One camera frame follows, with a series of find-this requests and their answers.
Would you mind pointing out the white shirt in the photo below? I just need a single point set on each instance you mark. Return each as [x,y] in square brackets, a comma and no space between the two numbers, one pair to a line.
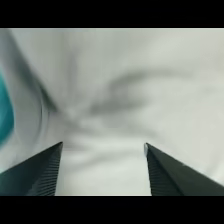
[126,83]

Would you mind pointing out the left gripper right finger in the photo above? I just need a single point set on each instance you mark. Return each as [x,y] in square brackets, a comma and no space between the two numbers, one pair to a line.
[173,178]

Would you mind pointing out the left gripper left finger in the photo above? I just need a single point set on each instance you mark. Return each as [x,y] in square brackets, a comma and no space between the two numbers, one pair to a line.
[39,175]

